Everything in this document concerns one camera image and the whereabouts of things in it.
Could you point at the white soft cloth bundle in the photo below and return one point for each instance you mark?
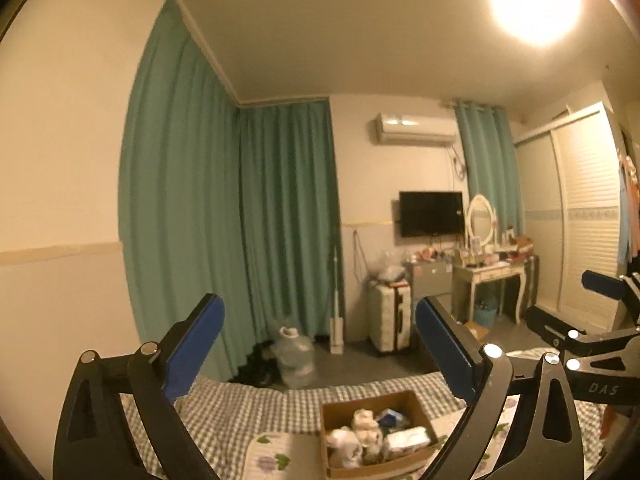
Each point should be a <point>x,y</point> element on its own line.
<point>345,443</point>

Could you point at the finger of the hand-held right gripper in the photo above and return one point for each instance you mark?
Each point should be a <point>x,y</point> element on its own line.
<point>600,282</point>
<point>550,321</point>

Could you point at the flat cardboard piece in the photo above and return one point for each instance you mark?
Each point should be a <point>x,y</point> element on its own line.
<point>475,331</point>

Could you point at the narrow green window curtain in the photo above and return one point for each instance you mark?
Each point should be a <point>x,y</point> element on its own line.
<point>487,160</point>

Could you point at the grey plaid bed sheet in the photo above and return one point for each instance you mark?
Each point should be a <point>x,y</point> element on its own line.
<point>250,410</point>

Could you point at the hanging clothes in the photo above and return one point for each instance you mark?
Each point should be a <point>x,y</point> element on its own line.
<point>627,200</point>

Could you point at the blue basket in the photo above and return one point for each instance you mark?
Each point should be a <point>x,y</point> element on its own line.
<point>485,313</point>

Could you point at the white oval mirror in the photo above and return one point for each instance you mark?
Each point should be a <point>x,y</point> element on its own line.
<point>481,217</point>

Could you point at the floral tissue packet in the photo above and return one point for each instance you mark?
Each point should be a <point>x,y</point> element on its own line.
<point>407,440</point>

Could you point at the white louvred wardrobe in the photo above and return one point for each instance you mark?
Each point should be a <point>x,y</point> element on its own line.
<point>585,200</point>

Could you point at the person's right hand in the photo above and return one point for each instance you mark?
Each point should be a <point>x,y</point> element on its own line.
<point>614,425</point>

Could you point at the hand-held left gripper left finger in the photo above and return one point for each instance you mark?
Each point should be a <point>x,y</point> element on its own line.
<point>197,350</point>

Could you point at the round ceiling light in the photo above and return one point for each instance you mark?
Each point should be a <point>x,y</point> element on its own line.
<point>535,2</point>

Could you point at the cream soft cloth bundle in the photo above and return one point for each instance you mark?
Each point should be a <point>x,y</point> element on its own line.
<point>365,422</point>

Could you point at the clear plastic bag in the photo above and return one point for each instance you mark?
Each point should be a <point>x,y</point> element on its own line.
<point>387,267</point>

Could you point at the white mop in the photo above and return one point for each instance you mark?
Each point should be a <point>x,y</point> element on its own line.
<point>337,330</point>

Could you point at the green corner curtain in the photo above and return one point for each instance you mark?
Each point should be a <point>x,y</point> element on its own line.
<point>285,210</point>

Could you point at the white dressing table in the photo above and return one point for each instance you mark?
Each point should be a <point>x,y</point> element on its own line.
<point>485,272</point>

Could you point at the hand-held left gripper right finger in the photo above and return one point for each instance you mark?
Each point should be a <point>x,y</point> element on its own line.
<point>445,350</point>

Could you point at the small blue packet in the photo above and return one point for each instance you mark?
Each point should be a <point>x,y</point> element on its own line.
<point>395,416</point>

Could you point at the small grey fridge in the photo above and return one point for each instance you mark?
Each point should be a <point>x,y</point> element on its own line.
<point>430,280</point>

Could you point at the brown cardboard box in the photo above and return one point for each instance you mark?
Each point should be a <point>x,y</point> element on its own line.
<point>345,402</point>

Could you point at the wide green curtain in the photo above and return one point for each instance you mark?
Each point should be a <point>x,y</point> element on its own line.
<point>180,185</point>

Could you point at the white air conditioner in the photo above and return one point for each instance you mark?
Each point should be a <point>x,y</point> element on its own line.
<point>410,127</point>

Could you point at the clear water jug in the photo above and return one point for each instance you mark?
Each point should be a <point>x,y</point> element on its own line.
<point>297,357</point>

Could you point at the white suitcase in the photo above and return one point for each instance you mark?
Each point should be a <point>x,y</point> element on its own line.
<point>385,315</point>

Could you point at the black wall television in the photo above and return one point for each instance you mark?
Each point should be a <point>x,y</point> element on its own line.
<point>430,212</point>

